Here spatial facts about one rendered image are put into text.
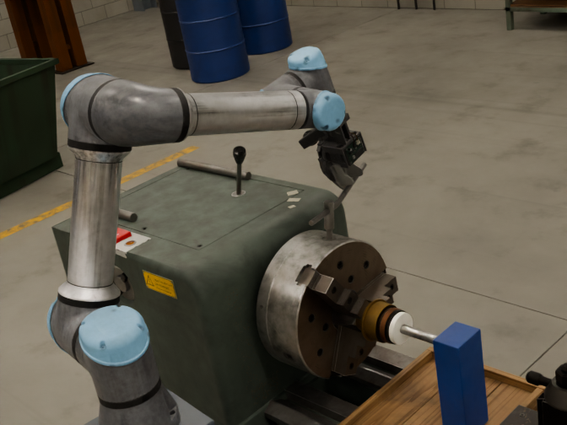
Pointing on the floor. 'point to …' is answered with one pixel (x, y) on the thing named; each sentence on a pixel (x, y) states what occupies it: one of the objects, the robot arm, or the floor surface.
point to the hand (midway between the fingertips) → (344, 185)
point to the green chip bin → (27, 121)
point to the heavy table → (47, 32)
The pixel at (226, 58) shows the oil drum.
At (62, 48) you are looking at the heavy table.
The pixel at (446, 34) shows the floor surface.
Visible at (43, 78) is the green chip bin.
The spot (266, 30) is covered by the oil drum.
